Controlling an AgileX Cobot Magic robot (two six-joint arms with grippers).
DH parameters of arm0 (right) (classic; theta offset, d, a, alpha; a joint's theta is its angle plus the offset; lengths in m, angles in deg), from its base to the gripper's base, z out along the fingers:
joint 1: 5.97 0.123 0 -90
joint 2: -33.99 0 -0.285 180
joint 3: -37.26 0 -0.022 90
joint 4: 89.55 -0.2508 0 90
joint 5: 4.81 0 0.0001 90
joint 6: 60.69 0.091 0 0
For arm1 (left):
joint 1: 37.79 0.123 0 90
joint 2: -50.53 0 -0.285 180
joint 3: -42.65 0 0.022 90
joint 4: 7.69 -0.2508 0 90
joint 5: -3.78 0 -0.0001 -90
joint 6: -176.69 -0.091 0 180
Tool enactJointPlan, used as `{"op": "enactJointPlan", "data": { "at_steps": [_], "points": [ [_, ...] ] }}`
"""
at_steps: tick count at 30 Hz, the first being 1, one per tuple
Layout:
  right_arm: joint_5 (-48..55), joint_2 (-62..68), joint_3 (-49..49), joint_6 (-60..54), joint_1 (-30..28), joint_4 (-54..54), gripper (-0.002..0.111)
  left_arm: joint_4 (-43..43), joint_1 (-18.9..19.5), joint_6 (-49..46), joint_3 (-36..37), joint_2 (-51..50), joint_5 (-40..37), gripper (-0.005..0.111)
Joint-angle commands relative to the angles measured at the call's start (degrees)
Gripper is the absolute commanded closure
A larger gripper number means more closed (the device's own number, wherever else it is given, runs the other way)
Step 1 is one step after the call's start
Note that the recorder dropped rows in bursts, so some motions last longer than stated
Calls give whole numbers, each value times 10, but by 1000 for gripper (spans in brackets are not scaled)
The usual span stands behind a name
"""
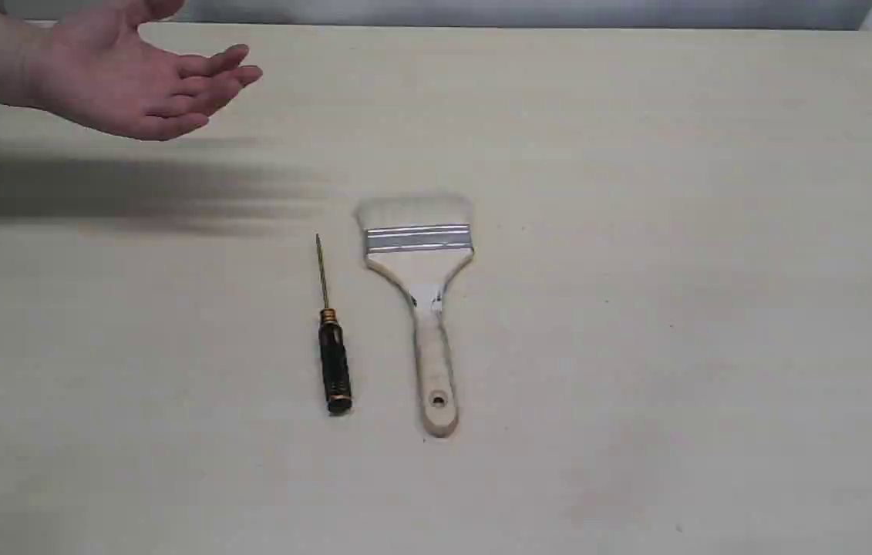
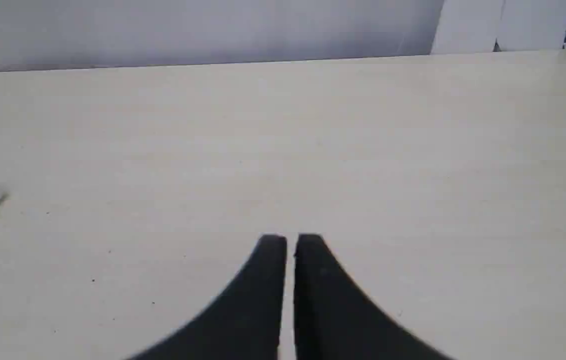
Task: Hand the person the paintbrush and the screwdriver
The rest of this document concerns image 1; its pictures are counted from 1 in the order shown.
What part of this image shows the person's bare hand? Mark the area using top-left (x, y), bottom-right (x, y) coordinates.
top-left (25, 1), bottom-right (263, 141)

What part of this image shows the black gold precision screwdriver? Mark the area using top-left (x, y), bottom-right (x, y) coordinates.
top-left (315, 234), bottom-right (352, 417)

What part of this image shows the wide wooden paint brush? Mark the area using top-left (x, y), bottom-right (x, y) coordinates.
top-left (355, 194), bottom-right (475, 438)

